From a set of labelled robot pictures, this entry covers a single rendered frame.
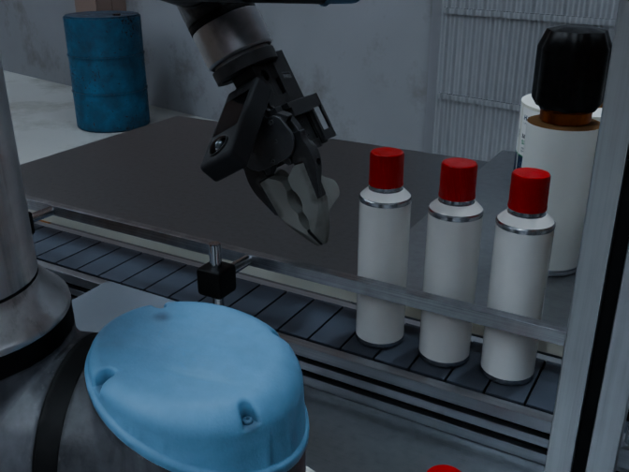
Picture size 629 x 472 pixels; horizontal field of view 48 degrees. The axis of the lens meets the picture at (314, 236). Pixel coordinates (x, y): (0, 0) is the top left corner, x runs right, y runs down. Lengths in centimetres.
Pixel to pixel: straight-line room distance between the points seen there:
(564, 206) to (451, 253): 27
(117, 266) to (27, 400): 56
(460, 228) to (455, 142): 341
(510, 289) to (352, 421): 21
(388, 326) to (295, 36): 407
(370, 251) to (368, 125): 375
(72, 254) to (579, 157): 66
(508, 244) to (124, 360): 38
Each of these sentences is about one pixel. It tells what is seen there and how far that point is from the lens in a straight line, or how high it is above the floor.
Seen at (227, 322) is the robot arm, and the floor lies 107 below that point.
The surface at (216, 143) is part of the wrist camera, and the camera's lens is 68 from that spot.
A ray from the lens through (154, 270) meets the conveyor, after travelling 93.
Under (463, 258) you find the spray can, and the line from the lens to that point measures 67.
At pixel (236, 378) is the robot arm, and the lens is 37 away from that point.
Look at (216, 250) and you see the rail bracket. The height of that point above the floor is 99.
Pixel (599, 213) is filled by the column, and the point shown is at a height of 112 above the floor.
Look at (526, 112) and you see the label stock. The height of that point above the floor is 101.
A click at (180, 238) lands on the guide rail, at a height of 96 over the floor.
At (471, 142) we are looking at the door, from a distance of 401.
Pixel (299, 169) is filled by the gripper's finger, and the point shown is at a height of 105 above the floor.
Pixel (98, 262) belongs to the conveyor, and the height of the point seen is 88.
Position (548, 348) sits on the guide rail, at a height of 90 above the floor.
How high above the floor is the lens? 127
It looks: 23 degrees down
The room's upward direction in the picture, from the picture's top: straight up
